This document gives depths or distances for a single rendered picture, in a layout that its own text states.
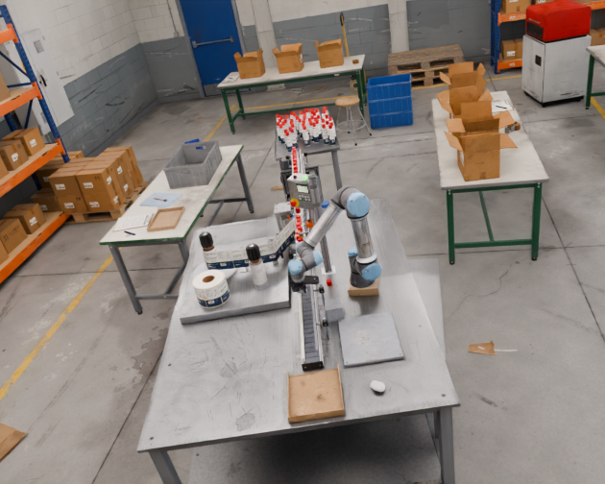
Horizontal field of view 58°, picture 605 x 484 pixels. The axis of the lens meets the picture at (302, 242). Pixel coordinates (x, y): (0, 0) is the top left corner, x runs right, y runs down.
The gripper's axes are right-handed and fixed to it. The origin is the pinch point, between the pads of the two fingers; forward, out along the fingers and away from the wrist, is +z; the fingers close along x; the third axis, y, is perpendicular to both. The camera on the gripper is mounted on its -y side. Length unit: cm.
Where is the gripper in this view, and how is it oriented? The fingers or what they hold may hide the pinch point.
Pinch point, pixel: (306, 290)
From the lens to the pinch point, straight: 323.1
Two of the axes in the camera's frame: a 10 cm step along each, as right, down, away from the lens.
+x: 1.1, 8.6, -4.9
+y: -9.9, 1.6, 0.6
